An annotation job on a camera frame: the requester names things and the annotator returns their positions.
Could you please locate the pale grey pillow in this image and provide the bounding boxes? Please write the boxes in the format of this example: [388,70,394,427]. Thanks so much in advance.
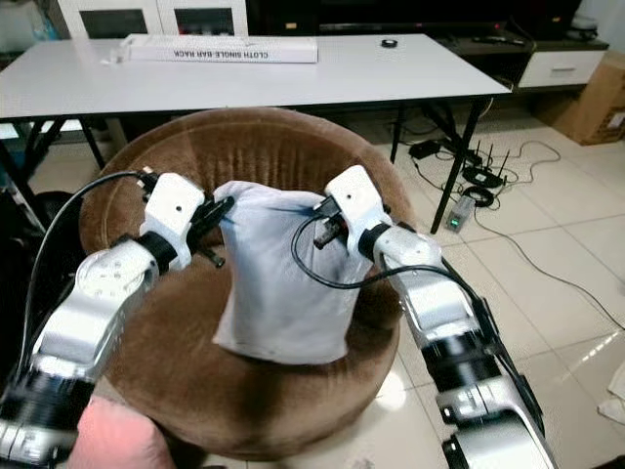
[212,181,368,366]

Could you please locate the round brown velvet sofa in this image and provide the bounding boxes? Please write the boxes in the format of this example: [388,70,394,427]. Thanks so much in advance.
[78,106,417,460]

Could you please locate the black power brick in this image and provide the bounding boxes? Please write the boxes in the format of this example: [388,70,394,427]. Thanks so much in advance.
[407,138,443,160]

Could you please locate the grey power adapter green light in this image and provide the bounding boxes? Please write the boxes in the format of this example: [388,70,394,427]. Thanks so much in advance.
[445,195,478,234]

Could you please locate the white folding table black legs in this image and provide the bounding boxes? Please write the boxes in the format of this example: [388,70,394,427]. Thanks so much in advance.
[0,34,515,235]

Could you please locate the black router with antennas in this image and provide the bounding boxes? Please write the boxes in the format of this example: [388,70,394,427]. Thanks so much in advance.
[461,143,511,208]

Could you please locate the long white cloth rack box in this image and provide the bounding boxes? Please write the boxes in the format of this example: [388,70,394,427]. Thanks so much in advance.
[122,35,320,65]

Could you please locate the white cabinet with glass doors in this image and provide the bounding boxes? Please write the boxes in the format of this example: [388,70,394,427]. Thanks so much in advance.
[57,0,251,40]

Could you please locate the pink soft object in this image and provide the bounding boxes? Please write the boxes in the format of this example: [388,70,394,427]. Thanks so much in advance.
[72,398,179,469]

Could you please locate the dark cabinet with white drawer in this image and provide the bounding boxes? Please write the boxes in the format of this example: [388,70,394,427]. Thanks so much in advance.
[247,0,608,91]

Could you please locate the brown cardboard box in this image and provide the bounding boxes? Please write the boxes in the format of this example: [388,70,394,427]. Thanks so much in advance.
[551,53,625,147]

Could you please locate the white cloth scrap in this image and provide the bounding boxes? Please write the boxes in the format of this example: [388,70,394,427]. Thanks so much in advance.
[605,360,625,427]

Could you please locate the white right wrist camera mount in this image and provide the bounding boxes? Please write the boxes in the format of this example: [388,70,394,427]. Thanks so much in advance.
[323,163,388,243]

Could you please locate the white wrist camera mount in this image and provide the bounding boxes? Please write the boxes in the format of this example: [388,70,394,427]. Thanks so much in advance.
[143,172,207,247]
[323,163,388,243]

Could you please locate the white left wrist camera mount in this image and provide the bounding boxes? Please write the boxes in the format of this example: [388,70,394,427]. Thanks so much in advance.
[143,172,207,247]

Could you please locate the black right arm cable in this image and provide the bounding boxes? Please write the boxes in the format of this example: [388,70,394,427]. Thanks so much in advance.
[291,209,499,323]

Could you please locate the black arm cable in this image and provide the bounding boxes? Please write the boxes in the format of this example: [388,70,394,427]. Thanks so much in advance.
[291,209,499,323]
[21,168,157,338]

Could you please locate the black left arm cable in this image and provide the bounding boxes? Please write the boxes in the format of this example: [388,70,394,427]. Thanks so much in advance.
[21,168,157,338]

